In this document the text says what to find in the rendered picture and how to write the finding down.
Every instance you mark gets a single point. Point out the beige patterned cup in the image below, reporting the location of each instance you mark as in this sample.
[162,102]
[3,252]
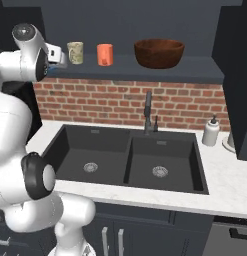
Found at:
[75,52]

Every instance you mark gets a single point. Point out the dark grey tap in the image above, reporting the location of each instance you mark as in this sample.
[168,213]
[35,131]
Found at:
[148,113]

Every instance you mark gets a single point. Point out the black double sink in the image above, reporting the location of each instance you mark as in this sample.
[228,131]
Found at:
[128,160]

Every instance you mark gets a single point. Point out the dark false drawer panel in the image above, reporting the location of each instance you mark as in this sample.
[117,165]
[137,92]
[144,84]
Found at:
[151,213]

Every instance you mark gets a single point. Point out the white soap dispenser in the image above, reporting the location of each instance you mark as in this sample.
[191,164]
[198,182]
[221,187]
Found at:
[210,133]

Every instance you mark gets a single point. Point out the brown wooden bowl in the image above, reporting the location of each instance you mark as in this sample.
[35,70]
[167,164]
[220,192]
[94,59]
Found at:
[159,53]

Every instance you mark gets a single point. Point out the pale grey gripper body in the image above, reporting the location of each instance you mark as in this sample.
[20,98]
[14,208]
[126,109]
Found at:
[63,59]

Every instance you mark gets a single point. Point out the white round object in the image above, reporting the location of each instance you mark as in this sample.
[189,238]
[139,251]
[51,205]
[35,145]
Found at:
[228,142]

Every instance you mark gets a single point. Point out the dark open wall cabinet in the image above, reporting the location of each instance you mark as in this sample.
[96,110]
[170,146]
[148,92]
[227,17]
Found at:
[135,20]

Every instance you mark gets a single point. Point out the dark cabinet door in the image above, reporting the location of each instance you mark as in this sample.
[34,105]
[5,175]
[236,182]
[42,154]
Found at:
[32,106]
[236,76]

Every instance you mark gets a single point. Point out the dark base cupboard door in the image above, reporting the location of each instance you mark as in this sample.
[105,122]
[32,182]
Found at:
[161,241]
[95,236]

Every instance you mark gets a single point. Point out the grey dishwasher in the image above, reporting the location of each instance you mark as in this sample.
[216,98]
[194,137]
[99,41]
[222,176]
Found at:
[225,245]

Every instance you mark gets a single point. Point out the orange cup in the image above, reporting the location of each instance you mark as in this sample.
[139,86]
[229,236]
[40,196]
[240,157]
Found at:
[105,54]

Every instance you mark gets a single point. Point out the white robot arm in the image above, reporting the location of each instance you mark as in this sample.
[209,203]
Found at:
[15,140]

